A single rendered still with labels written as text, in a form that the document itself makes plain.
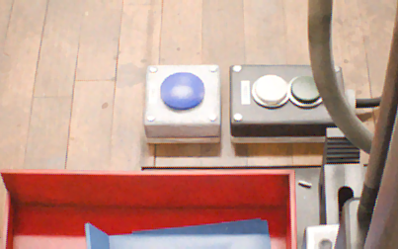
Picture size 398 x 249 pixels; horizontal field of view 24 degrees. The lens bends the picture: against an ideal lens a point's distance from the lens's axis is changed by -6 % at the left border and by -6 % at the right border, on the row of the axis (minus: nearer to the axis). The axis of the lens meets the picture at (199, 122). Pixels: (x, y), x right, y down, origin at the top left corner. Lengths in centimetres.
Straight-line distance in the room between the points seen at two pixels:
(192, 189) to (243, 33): 21
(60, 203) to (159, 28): 22
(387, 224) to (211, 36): 65
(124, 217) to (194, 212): 6
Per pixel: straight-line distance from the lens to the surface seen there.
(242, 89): 89
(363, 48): 97
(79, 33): 99
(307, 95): 88
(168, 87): 89
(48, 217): 86
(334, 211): 77
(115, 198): 84
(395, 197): 33
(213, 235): 83
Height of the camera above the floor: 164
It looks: 55 degrees down
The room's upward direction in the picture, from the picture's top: 3 degrees counter-clockwise
